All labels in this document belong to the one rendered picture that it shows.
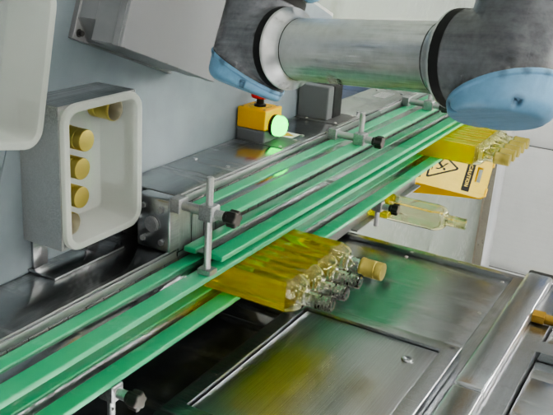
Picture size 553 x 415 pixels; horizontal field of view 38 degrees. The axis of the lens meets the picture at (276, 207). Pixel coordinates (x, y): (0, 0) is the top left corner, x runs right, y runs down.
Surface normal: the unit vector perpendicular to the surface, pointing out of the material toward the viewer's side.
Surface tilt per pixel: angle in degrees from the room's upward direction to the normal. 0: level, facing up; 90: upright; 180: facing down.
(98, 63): 0
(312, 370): 90
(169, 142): 0
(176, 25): 1
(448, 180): 75
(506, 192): 90
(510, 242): 90
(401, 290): 90
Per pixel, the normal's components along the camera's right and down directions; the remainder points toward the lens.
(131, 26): 0.87, 0.23
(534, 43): 0.01, 0.00
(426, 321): 0.04, -0.94
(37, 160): -0.49, 0.27
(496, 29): -0.61, -0.17
